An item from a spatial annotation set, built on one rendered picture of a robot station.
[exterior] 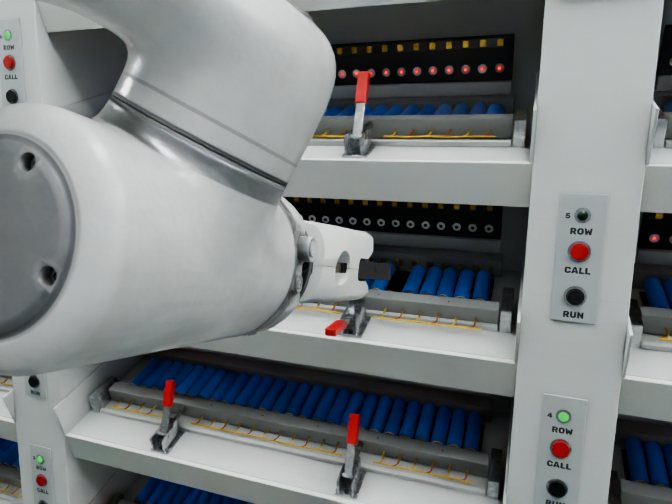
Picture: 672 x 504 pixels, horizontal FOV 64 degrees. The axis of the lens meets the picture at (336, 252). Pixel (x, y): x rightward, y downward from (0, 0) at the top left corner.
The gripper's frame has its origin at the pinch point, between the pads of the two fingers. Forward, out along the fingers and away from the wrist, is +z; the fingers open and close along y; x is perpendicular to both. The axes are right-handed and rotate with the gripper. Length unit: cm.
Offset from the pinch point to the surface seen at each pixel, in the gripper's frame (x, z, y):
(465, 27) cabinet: -32.6, 26.1, -6.8
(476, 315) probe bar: 3.9, 18.1, -11.2
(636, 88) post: -17.8, 8.3, -23.8
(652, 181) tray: -10.0, 10.4, -25.9
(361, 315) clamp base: 5.0, 15.4, 1.2
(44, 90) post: -20, 10, 45
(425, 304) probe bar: 3.2, 17.9, -5.5
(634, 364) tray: 6.9, 15.7, -26.5
